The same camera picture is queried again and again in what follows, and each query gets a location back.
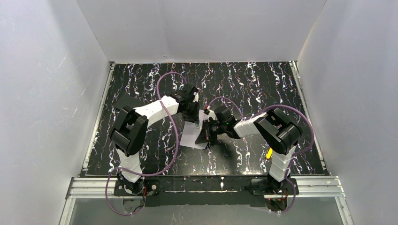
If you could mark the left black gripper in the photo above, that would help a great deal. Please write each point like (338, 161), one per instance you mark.
(191, 115)

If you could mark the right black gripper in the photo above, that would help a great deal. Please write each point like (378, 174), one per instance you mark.
(210, 131)

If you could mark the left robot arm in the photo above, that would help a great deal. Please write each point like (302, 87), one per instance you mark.
(134, 118)

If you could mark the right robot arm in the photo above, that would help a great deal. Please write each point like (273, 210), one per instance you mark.
(279, 131)

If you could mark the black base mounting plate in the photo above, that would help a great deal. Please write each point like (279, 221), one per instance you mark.
(251, 190)

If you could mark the black rectangular pad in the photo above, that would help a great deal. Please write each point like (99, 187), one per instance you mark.
(127, 100)

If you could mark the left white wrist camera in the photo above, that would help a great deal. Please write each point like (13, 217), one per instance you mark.
(196, 97)

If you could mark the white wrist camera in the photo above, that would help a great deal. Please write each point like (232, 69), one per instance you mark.
(196, 97)
(209, 113)

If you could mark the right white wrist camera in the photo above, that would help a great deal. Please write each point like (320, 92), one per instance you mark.
(209, 113)

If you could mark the yellow handled screwdriver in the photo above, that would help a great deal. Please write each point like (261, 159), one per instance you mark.
(269, 154)

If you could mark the aluminium frame rail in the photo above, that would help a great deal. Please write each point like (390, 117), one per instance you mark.
(250, 85)

